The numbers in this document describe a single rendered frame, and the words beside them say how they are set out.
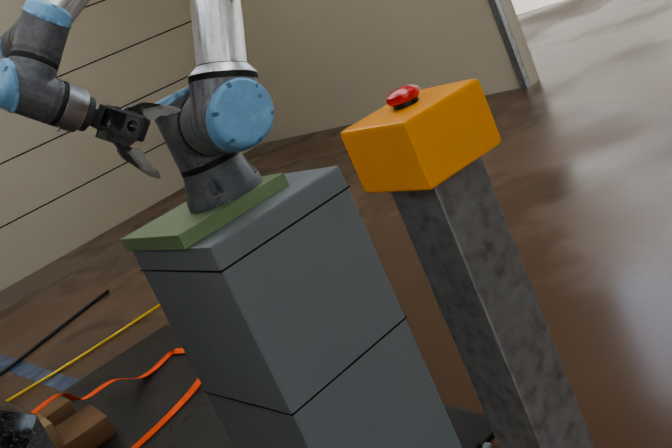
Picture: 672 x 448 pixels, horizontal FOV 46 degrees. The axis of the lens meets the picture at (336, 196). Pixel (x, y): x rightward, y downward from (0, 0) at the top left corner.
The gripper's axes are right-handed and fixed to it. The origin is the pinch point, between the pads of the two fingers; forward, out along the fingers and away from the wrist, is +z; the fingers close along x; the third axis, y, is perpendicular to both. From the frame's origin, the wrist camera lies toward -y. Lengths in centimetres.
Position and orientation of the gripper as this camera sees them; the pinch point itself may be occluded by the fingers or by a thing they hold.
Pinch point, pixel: (173, 144)
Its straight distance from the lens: 171.2
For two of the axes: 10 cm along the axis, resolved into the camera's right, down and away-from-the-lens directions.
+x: -3.0, 9.5, -0.6
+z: 7.3, 2.7, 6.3
